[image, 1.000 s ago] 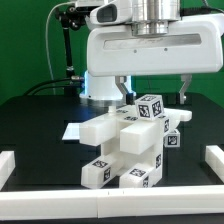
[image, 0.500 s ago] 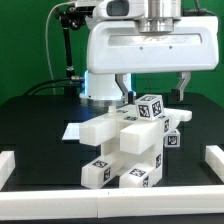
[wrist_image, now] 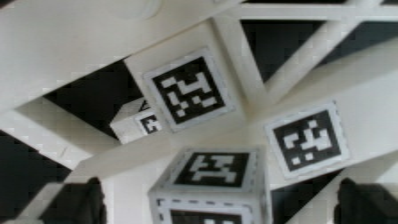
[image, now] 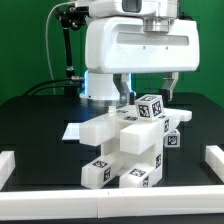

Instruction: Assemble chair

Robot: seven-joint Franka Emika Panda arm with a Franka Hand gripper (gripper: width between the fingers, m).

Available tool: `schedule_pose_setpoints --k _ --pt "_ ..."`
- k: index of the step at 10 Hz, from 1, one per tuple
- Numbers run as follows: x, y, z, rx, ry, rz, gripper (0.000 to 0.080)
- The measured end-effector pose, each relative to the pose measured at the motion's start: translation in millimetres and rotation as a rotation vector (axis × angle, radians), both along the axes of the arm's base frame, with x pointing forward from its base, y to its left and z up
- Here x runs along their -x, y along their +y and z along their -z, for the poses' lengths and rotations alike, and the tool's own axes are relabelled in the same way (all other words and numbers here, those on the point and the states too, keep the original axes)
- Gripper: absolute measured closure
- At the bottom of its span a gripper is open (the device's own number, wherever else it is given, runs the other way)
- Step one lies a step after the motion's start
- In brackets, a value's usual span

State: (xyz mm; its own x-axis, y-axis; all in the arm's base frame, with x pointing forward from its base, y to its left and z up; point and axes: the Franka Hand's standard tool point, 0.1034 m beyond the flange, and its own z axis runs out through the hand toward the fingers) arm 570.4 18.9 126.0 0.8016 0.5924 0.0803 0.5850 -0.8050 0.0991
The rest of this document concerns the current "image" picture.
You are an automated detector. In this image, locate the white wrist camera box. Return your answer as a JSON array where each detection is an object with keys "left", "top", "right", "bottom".
[{"left": 89, "top": 0, "right": 158, "bottom": 18}]

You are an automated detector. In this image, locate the white left wall bar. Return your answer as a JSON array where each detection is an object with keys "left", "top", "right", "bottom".
[{"left": 0, "top": 151, "right": 15, "bottom": 191}]

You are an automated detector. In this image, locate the white wall bar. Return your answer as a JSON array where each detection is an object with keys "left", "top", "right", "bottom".
[
  {"left": 205, "top": 145, "right": 224, "bottom": 183},
  {"left": 0, "top": 151, "right": 15, "bottom": 191},
  {"left": 0, "top": 185, "right": 224, "bottom": 221}
]

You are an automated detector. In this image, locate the white front wall bar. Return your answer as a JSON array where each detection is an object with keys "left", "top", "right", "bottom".
[{"left": 0, "top": 185, "right": 224, "bottom": 221}]

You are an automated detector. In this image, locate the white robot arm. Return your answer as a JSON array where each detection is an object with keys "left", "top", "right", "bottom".
[{"left": 77, "top": 0, "right": 200, "bottom": 105}]

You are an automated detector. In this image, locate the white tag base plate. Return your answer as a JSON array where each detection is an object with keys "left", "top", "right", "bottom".
[{"left": 62, "top": 123, "right": 80, "bottom": 141}]

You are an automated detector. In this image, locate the white tagged cube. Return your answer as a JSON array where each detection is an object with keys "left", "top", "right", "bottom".
[
  {"left": 164, "top": 129, "right": 180, "bottom": 148},
  {"left": 135, "top": 94, "right": 164, "bottom": 121}
]

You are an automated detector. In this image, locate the white cable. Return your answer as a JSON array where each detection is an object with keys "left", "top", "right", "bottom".
[{"left": 44, "top": 1, "right": 77, "bottom": 96}]

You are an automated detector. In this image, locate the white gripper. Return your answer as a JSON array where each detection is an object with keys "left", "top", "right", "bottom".
[{"left": 85, "top": 17, "right": 200, "bottom": 104}]

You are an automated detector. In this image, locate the white chair back frame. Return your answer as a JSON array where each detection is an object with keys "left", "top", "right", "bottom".
[{"left": 79, "top": 106, "right": 192, "bottom": 155}]

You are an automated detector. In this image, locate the white right wall bar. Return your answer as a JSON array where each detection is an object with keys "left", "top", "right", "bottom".
[{"left": 205, "top": 145, "right": 224, "bottom": 183}]

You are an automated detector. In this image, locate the black overhead camera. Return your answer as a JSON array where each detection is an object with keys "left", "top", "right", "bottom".
[{"left": 68, "top": 0, "right": 92, "bottom": 15}]

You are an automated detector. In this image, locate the white chair seat block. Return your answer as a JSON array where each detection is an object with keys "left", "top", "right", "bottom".
[{"left": 101, "top": 141, "right": 163, "bottom": 179}]

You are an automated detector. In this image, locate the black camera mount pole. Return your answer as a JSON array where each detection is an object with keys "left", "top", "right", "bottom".
[{"left": 55, "top": 6, "right": 89, "bottom": 97}]

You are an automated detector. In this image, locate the black cable bundle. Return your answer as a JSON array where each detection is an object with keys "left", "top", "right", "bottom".
[{"left": 22, "top": 75, "right": 85, "bottom": 97}]

